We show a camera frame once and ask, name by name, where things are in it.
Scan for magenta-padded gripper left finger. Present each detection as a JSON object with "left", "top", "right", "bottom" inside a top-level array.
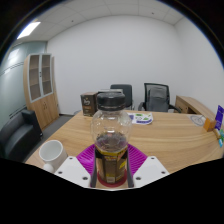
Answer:
[{"left": 54, "top": 143, "right": 101, "bottom": 188}]

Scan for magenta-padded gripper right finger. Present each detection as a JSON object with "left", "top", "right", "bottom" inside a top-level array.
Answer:
[{"left": 124, "top": 143, "right": 170, "bottom": 188}]

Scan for clear bottle with black cap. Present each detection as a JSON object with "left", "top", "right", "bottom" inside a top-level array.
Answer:
[{"left": 90, "top": 91, "right": 133, "bottom": 185}]

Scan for white mug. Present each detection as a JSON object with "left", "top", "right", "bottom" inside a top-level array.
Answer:
[{"left": 38, "top": 139, "right": 69, "bottom": 174}]

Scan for black leather sofa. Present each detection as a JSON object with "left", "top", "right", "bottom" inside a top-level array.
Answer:
[{"left": 0, "top": 108, "right": 44, "bottom": 163}]

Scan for small dark brown box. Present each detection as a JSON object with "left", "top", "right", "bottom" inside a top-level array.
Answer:
[{"left": 80, "top": 91, "right": 99, "bottom": 118}]

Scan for round white printed disc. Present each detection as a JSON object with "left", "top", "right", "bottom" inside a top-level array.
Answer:
[{"left": 190, "top": 114, "right": 207, "bottom": 127}]

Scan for grey mesh-back office chair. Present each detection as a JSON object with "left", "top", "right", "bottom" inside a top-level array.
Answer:
[{"left": 137, "top": 82, "right": 183, "bottom": 114}]

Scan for orange wooden box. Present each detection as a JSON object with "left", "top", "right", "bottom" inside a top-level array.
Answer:
[{"left": 203, "top": 117, "right": 218, "bottom": 132}]

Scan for wooden side desk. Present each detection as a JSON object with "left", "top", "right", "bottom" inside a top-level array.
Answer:
[{"left": 174, "top": 95, "right": 216, "bottom": 120}]

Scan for black office chair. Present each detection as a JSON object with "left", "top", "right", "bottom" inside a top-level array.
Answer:
[{"left": 109, "top": 83, "right": 134, "bottom": 110}]

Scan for wooden cabinet with glass doors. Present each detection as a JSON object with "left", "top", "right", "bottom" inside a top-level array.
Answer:
[{"left": 22, "top": 53, "right": 60, "bottom": 130}]

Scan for wide dark brown box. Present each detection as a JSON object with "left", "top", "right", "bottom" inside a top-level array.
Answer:
[{"left": 97, "top": 88, "right": 124, "bottom": 96}]

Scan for purple card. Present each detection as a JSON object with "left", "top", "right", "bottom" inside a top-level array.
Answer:
[{"left": 214, "top": 104, "right": 224, "bottom": 131}]

